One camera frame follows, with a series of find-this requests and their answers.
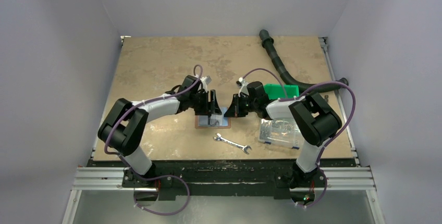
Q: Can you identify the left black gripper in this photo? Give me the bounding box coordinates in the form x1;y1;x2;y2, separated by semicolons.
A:
189;90;220;116

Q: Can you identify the brown leather card holder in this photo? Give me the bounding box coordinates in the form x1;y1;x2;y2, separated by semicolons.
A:
195;107;231;129

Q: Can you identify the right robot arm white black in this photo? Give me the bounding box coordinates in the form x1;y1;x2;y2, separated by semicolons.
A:
224;81;342;189

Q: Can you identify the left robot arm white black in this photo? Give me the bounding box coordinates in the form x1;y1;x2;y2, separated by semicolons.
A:
97;75;222;187

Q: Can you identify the silver open-end wrench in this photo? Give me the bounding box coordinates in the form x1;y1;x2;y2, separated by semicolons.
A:
213;133;252;155

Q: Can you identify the green plastic bin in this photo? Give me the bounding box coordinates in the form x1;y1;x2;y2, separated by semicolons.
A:
264;84;300;99

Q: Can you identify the clear plastic screw box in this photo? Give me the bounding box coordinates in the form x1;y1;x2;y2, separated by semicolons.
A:
258;118;304;150

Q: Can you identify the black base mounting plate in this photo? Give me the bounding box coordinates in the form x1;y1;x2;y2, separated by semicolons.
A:
120;159;357;203

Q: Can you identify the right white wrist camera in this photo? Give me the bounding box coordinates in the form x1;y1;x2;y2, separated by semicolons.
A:
236;77;249;95

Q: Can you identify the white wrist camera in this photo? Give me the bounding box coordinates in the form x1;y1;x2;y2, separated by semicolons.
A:
236;77;249;95
200;76;212;91

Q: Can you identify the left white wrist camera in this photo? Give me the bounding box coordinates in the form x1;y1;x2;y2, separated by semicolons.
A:
200;76;212;91

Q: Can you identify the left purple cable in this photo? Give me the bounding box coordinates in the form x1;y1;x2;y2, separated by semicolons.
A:
103;65;204;216

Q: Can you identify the black corrugated hose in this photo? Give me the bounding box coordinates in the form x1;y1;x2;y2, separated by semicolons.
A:
259;29;349;93

